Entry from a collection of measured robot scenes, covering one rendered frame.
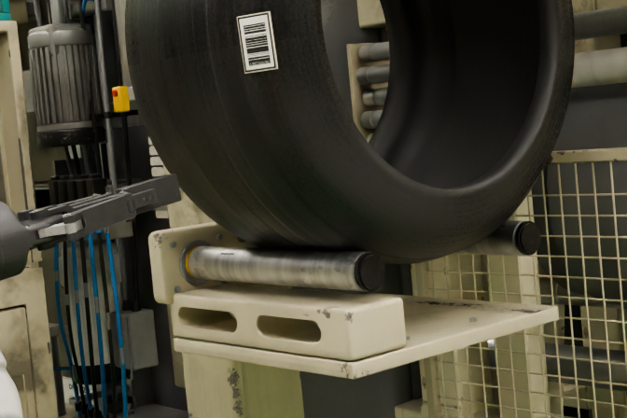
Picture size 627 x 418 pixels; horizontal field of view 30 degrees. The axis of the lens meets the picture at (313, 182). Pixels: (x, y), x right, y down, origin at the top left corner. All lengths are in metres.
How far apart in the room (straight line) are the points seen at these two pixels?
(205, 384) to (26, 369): 0.28
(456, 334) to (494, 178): 0.19
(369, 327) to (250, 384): 0.40
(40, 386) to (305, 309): 0.60
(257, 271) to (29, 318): 0.48
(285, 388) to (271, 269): 0.35
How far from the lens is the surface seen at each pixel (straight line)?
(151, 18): 1.36
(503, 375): 2.08
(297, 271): 1.39
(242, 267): 1.48
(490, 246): 1.55
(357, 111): 1.98
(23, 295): 1.81
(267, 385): 1.71
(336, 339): 1.32
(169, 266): 1.57
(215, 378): 1.71
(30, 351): 1.83
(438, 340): 1.41
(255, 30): 1.23
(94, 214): 1.17
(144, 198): 1.24
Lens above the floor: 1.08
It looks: 3 degrees down
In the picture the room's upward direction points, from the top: 5 degrees counter-clockwise
